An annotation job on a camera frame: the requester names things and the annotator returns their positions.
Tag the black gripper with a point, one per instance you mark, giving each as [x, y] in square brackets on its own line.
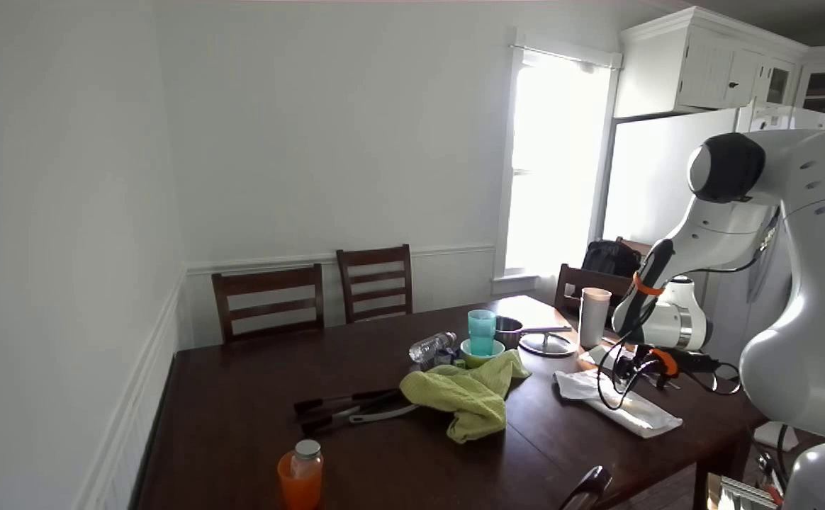
[653, 360]

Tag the white towel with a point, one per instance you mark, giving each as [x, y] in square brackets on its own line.
[639, 411]

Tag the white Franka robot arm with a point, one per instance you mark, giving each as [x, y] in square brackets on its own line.
[809, 285]

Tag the tall steel tumbler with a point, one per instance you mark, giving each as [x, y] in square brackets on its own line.
[594, 318]

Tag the steel pot lid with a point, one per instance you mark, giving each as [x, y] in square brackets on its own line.
[547, 347]

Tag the metal tongs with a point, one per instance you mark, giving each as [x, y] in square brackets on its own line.
[588, 485]

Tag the steel saucepan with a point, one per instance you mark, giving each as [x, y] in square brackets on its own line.
[513, 329]

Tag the black backpack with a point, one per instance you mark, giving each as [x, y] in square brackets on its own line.
[609, 259]

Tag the teal bowl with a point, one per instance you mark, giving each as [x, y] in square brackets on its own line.
[482, 354]

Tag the teal plastic cup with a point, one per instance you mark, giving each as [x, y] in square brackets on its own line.
[482, 329]

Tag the green cloth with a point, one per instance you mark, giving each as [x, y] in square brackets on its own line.
[468, 391]

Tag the clear crumpled plastic container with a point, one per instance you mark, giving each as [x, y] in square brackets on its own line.
[431, 350]

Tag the white refrigerator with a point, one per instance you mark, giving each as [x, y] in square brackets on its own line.
[653, 170]

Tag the bright window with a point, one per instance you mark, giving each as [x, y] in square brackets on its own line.
[557, 160]

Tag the white tall cabinet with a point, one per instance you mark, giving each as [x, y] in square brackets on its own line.
[683, 65]

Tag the orange juice bottle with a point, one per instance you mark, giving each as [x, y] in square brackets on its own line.
[302, 478]

